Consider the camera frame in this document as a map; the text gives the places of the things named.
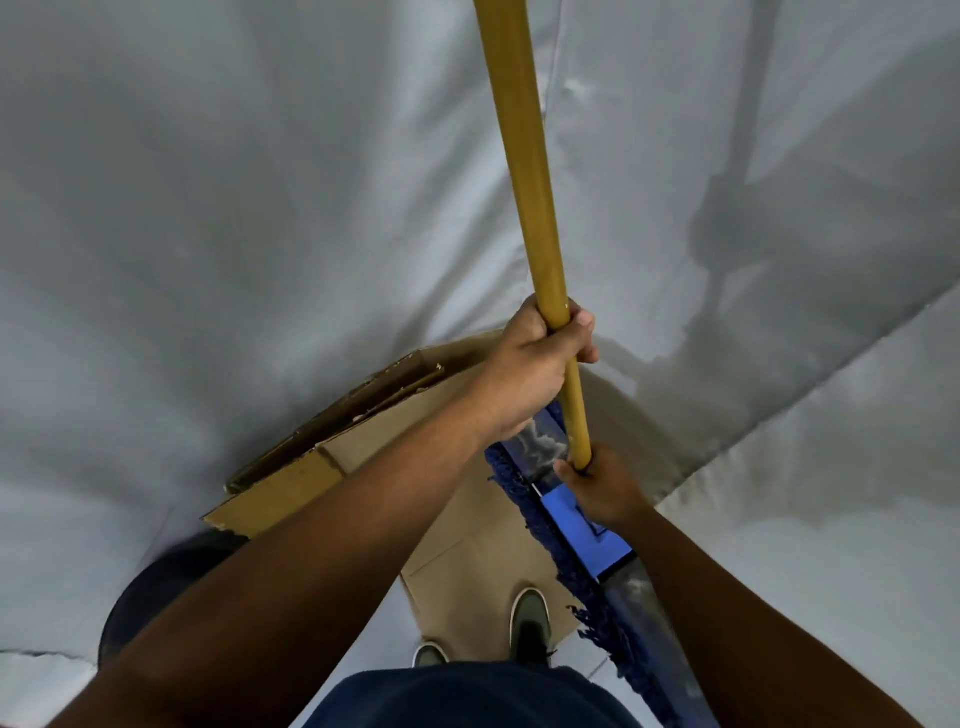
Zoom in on brown cardboard sheet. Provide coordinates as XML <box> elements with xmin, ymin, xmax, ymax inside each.
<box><xmin>202</xmin><ymin>329</ymin><xmax>640</xmax><ymax>666</ymax></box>

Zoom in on green right shoe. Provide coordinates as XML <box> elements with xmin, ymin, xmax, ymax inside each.
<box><xmin>509</xmin><ymin>587</ymin><xmax>555</xmax><ymax>669</ymax></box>

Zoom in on person's right forearm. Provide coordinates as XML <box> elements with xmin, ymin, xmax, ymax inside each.
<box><xmin>613</xmin><ymin>498</ymin><xmax>925</xmax><ymax>728</ymax></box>

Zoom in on person's left hand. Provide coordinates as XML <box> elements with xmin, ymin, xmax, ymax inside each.
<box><xmin>468</xmin><ymin>293</ymin><xmax>601</xmax><ymax>444</ymax></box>

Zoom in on person's right hand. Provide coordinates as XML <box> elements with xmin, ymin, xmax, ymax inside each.
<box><xmin>553</xmin><ymin>442</ymin><xmax>655</xmax><ymax>535</ymax></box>

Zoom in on blue shirt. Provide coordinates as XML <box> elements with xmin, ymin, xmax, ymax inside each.
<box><xmin>302</xmin><ymin>661</ymin><xmax>644</xmax><ymax>728</ymax></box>

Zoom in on dark grey round bin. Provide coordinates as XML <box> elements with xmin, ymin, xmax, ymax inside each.
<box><xmin>97</xmin><ymin>527</ymin><xmax>250</xmax><ymax>670</ymax></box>

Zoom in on blue mop with yellow handle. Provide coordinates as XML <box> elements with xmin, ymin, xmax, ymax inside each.
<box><xmin>472</xmin><ymin>0</ymin><xmax>723</xmax><ymax>728</ymax></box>

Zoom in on person's left forearm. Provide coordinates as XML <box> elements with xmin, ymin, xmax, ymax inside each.
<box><xmin>44</xmin><ymin>382</ymin><xmax>511</xmax><ymax>728</ymax></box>

